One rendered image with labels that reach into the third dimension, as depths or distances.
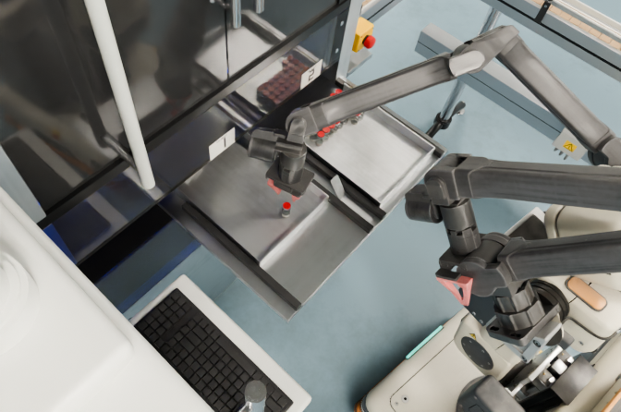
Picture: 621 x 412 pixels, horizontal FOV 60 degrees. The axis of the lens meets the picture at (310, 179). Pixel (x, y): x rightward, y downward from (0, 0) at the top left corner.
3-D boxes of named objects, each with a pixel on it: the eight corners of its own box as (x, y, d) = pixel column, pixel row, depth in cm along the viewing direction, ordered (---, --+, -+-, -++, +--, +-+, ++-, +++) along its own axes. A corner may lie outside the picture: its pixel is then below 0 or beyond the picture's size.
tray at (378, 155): (286, 138, 155) (286, 129, 152) (343, 90, 167) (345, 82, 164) (378, 210, 145) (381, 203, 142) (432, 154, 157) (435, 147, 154)
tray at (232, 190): (167, 186, 143) (165, 178, 140) (237, 130, 155) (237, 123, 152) (260, 268, 133) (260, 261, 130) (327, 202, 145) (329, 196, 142)
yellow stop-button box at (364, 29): (338, 42, 167) (341, 23, 161) (352, 30, 171) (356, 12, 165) (357, 54, 165) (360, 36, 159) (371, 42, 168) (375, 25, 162)
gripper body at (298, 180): (277, 160, 132) (279, 141, 125) (314, 177, 130) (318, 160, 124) (264, 179, 128) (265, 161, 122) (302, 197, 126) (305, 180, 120)
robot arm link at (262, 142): (307, 119, 114) (310, 113, 122) (254, 107, 114) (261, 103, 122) (296, 173, 117) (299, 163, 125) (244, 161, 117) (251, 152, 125)
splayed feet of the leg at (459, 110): (401, 158, 265) (408, 141, 253) (455, 103, 288) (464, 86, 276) (414, 167, 263) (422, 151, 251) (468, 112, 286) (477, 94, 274)
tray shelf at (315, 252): (153, 200, 142) (152, 197, 141) (323, 67, 174) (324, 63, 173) (287, 322, 128) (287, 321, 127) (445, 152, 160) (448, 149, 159)
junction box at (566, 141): (551, 144, 219) (561, 131, 212) (556, 138, 222) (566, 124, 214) (577, 162, 216) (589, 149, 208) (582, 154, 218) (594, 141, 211)
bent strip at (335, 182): (327, 192, 147) (330, 180, 142) (334, 185, 148) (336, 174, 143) (367, 224, 143) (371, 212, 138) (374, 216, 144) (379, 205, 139)
